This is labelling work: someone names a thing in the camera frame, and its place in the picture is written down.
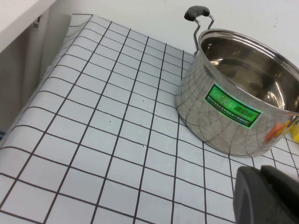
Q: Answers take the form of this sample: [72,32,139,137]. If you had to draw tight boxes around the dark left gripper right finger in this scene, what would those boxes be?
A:
[260,164,299,190]

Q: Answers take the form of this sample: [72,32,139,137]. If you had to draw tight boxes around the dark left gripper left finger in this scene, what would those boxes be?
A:
[234,165,299,224]

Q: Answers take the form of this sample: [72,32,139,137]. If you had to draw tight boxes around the yellow sponge cube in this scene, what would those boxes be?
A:
[289,115,299,146]

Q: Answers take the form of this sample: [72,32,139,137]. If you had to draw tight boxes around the white black-grid checkered tablecloth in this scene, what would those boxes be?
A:
[0,13,299,224]

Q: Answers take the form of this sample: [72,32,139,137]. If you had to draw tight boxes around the white desk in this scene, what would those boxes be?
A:
[0,0,59,131]

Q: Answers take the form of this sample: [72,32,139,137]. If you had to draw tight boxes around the stainless steel pot black handles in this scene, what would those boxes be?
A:
[174,6,299,159]

